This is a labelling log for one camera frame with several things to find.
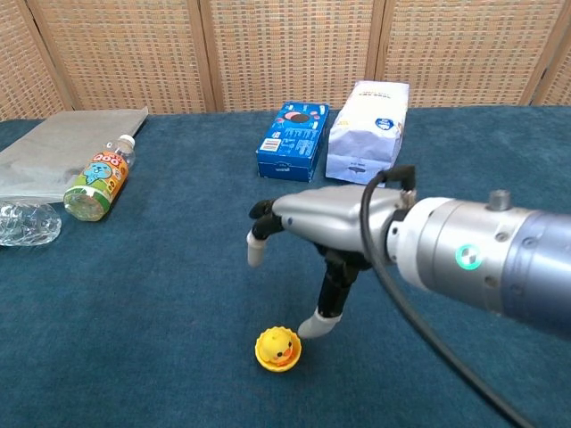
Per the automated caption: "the black cable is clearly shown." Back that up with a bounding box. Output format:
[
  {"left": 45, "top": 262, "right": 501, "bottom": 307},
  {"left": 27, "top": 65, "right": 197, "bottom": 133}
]
[{"left": 359, "top": 164, "right": 540, "bottom": 428}]

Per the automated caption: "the woven rattan folding screen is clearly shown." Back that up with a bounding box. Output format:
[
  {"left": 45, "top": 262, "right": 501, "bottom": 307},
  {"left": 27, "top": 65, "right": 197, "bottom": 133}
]
[{"left": 0, "top": 0, "right": 571, "bottom": 122}]

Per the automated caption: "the blue cookie box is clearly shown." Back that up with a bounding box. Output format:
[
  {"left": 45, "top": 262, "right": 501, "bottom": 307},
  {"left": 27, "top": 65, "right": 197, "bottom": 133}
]
[{"left": 255, "top": 102, "right": 330, "bottom": 183}]

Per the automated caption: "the grey flat padded envelope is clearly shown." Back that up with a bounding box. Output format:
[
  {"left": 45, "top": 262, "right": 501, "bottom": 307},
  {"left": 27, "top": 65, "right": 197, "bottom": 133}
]
[{"left": 0, "top": 105, "right": 150, "bottom": 204}]

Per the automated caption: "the yellow round scalloped dish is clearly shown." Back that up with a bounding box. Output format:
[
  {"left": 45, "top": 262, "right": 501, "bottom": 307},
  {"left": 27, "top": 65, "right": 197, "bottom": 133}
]
[{"left": 254, "top": 326, "right": 303, "bottom": 373}]

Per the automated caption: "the clear crumpled plastic bottle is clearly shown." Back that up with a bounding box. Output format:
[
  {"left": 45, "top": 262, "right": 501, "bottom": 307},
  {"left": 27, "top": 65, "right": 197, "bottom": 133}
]
[{"left": 0, "top": 199, "right": 62, "bottom": 248}]

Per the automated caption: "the white paper bag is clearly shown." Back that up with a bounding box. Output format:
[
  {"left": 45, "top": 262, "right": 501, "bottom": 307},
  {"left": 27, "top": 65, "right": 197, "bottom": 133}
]
[{"left": 324, "top": 80, "right": 410, "bottom": 186}]

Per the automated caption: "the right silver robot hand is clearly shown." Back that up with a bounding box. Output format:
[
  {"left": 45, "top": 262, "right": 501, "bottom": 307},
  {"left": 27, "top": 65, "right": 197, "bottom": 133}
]
[{"left": 246, "top": 184, "right": 418, "bottom": 341}]

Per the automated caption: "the teal table cloth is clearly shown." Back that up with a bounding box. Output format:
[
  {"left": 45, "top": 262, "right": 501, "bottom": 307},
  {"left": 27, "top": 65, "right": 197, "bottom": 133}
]
[{"left": 0, "top": 104, "right": 571, "bottom": 428}]

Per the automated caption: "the yellow rubber duck toy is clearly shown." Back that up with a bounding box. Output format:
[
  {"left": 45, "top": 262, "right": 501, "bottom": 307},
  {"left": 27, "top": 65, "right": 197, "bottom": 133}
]
[{"left": 260, "top": 330, "right": 295, "bottom": 367}]

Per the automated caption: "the juice bottle with cartoon label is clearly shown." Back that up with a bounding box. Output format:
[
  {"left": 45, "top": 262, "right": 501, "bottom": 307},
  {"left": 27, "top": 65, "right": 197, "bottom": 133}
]
[{"left": 62, "top": 134, "right": 137, "bottom": 223}]

